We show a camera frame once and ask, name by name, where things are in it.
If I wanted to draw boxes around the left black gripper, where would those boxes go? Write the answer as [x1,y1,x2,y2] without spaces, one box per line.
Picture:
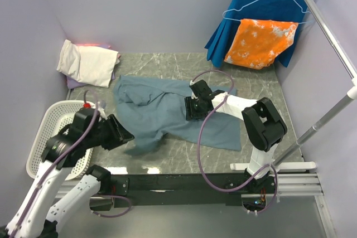
[85,113,136,150]

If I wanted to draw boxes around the grey-blue t shirt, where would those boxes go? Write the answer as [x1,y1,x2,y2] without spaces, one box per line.
[113,76,241,156]

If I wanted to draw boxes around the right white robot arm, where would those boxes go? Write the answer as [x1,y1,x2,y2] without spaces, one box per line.
[185,80,287,193]

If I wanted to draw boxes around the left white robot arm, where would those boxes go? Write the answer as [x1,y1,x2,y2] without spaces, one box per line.
[1,108,134,237]

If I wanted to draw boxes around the white plastic laundry basket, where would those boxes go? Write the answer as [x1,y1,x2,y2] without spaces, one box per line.
[26,100,84,178]

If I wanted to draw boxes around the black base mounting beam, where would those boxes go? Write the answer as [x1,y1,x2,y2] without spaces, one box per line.
[96,173,276,206]

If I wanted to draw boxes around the white folded t shirt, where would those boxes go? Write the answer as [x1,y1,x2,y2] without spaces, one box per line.
[57,40,120,88]

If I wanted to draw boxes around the orange white tie-dye cloth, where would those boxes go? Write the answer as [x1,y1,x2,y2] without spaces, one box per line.
[224,19,298,70]

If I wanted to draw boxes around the pink folded t shirt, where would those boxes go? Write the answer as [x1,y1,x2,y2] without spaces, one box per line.
[76,43,111,49]

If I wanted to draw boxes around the blue pleated skirt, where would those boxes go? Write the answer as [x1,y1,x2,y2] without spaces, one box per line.
[205,0,306,67]

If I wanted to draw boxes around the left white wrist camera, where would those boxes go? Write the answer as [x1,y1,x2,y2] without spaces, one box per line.
[83,101,108,119]

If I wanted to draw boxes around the aluminium rail frame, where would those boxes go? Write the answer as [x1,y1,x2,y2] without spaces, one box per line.
[15,173,338,238]

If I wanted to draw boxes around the light blue wire hanger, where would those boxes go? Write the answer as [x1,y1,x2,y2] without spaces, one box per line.
[222,0,311,22]

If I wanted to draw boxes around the silver clothes rack frame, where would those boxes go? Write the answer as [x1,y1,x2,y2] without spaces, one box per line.
[273,0,356,167]

